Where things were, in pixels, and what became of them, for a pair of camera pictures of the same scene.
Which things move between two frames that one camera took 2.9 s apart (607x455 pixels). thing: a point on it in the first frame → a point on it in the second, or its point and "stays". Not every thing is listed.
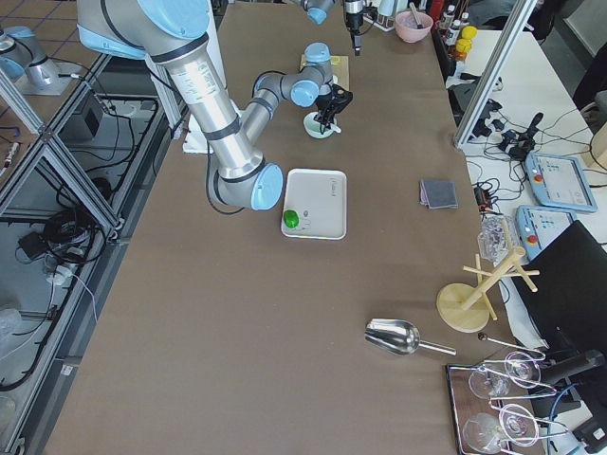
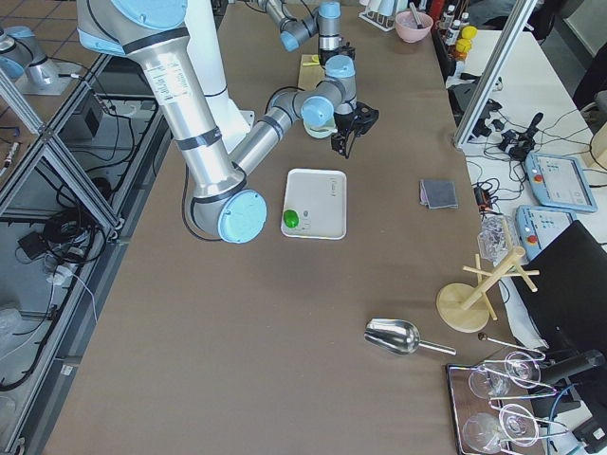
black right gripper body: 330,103 → 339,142
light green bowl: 313,126 stays
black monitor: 564,293 stays
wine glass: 485,384 stays
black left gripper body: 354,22 → 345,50
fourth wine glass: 519,425 stays
